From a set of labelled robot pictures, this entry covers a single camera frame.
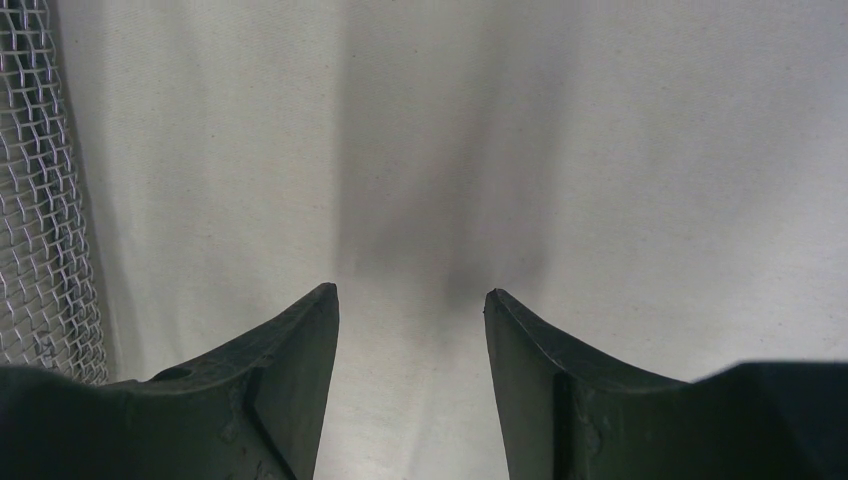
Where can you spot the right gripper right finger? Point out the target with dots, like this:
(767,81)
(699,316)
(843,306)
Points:
(570,411)

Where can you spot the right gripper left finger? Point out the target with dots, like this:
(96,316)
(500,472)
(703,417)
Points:
(252,408)

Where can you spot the wire mesh steel basket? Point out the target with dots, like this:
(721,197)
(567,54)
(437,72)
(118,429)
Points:
(49,307)

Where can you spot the beige cloth wrap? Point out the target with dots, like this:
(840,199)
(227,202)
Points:
(665,180)

